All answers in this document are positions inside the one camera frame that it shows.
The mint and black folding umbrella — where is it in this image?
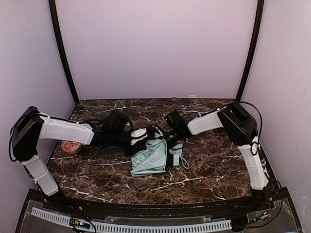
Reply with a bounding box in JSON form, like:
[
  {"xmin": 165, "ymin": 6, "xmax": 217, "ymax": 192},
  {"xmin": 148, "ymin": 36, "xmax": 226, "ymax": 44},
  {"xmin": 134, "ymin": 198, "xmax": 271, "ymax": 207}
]
[{"xmin": 131, "ymin": 139, "xmax": 190, "ymax": 177}]

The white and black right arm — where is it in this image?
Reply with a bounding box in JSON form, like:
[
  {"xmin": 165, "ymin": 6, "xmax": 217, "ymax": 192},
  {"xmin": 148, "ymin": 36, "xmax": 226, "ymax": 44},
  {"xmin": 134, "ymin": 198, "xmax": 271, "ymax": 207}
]
[{"xmin": 164, "ymin": 102, "xmax": 269, "ymax": 190}]

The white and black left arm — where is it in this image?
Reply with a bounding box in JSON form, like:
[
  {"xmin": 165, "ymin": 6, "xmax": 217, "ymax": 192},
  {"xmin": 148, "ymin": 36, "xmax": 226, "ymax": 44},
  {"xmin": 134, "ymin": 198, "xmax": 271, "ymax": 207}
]
[{"xmin": 8, "ymin": 106, "xmax": 148, "ymax": 197}]

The red patterned round bowl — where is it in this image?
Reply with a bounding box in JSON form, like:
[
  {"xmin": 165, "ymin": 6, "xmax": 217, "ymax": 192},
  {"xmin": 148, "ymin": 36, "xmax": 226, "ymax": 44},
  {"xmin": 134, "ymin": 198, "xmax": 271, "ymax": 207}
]
[{"xmin": 61, "ymin": 141, "xmax": 82, "ymax": 154}]

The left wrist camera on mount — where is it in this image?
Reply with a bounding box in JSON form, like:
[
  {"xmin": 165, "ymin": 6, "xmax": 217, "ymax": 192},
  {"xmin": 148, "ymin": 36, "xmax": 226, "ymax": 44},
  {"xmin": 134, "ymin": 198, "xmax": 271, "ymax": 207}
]
[{"xmin": 130, "ymin": 128, "xmax": 148, "ymax": 146}]

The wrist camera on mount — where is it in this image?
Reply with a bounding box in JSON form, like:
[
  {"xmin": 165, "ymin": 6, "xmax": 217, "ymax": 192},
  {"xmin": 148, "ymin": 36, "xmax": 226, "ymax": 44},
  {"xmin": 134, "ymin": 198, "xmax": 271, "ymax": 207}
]
[
  {"xmin": 147, "ymin": 125, "xmax": 163, "ymax": 140},
  {"xmin": 130, "ymin": 128, "xmax": 148, "ymax": 146}
]

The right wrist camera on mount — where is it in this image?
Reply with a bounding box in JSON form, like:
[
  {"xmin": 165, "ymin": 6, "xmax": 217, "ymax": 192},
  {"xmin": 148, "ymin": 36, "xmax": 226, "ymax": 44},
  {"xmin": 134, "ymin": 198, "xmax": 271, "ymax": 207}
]
[{"xmin": 147, "ymin": 125, "xmax": 163, "ymax": 140}]

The grey slotted cable duct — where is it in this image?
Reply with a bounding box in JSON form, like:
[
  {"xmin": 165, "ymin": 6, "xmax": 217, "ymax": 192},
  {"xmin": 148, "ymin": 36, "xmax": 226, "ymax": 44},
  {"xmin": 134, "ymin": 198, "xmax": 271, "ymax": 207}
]
[{"xmin": 31, "ymin": 207, "xmax": 232, "ymax": 233}]

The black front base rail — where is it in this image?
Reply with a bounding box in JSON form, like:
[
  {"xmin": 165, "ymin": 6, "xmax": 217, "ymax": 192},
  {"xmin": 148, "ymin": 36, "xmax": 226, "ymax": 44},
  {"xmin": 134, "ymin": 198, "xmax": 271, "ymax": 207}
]
[{"xmin": 26, "ymin": 189, "xmax": 292, "ymax": 224}]

